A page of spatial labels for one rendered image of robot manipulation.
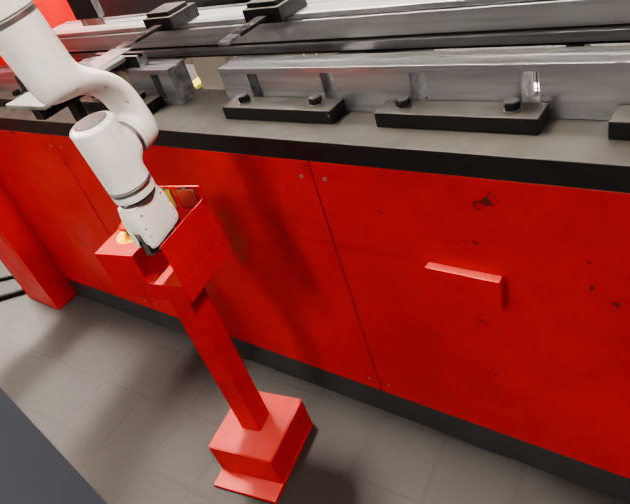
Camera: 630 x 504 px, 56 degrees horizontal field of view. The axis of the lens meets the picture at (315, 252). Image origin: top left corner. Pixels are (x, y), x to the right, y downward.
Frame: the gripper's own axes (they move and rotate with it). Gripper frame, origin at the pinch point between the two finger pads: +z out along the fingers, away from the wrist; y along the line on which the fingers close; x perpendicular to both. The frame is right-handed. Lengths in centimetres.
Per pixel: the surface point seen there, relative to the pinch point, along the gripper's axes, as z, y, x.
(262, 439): 62, 8, 0
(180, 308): 16.0, 2.4, -5.7
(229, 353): 34.5, 0.7, -2.1
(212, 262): 6.2, -3.4, 4.9
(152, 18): -22, -69, -40
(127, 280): 2.8, 6.3, -10.0
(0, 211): 29, -42, -130
